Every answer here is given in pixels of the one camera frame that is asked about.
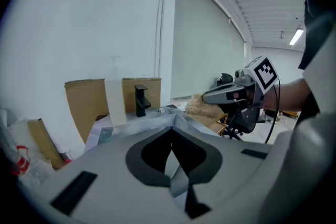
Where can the black faucet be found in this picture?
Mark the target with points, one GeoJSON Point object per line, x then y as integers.
{"type": "Point", "coordinates": [140, 102]}

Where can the white soap bottle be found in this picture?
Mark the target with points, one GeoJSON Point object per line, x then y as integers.
{"type": "Point", "coordinates": [115, 102]}

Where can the beige scrubbing sponge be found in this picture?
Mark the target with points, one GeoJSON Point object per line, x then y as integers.
{"type": "Point", "coordinates": [199, 108]}

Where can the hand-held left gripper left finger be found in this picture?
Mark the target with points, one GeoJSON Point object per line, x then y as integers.
{"type": "Point", "coordinates": [118, 191]}

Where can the person's black clothing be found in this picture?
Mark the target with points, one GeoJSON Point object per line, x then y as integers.
{"type": "Point", "coordinates": [320, 34]}

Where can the ceiling light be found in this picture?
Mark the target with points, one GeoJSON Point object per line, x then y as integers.
{"type": "Point", "coordinates": [296, 36]}

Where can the large cardboard sheet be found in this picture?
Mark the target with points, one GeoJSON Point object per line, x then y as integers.
{"type": "Point", "coordinates": [86, 102]}

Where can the flat cardboard box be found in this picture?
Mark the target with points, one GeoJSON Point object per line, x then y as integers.
{"type": "Point", "coordinates": [44, 139]}

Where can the person's right forearm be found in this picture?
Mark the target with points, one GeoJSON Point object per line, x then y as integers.
{"type": "Point", "coordinates": [291, 95]}

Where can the wooden cart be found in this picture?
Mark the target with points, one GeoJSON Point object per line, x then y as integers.
{"type": "Point", "coordinates": [219, 126]}

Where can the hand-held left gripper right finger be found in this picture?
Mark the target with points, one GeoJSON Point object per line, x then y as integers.
{"type": "Point", "coordinates": [236, 165]}

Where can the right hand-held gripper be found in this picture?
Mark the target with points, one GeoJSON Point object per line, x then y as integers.
{"type": "Point", "coordinates": [265, 73]}

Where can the silver sink knob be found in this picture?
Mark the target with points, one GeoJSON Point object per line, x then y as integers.
{"type": "Point", "coordinates": [160, 110]}

